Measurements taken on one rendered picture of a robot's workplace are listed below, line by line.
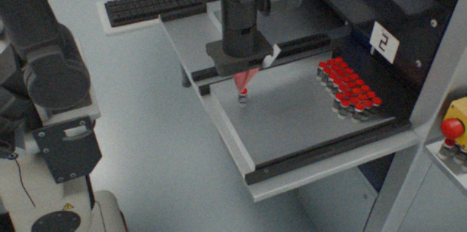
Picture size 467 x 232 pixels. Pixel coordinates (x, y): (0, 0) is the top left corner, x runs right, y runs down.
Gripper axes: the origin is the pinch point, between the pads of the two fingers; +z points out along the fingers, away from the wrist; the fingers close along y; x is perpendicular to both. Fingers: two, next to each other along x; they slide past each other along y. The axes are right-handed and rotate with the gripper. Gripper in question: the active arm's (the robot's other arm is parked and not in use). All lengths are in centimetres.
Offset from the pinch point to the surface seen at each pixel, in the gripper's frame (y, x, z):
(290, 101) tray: 17.6, 10.6, 20.0
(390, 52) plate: 38.3, 4.4, 7.5
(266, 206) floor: 27, 35, 108
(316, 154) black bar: 14.2, -7.2, 18.3
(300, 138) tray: 14.1, -0.9, 20.0
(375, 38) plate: 38.4, 9.9, 7.2
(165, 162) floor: -6, 74, 107
